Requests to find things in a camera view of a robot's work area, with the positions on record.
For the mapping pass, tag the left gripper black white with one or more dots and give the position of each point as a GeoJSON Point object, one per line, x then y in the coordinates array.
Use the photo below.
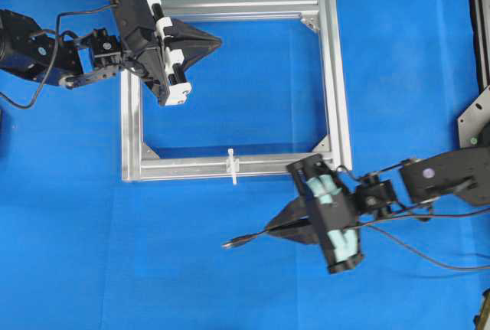
{"type": "Point", "coordinates": [163, 48]}

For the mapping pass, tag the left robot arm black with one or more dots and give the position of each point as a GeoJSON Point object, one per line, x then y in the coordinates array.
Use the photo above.
{"type": "Point", "coordinates": [60, 58]}

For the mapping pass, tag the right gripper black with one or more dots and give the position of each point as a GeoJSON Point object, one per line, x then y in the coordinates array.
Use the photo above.
{"type": "Point", "coordinates": [323, 214]}

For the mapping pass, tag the aluminium extrusion frame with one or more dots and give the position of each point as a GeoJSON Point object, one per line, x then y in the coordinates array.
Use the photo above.
{"type": "Point", "coordinates": [140, 163]}

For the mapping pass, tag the white zip tie loop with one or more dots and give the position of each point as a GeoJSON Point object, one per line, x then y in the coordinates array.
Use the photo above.
{"type": "Point", "coordinates": [232, 166]}

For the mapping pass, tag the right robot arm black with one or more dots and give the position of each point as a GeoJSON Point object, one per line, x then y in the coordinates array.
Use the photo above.
{"type": "Point", "coordinates": [463, 173]}

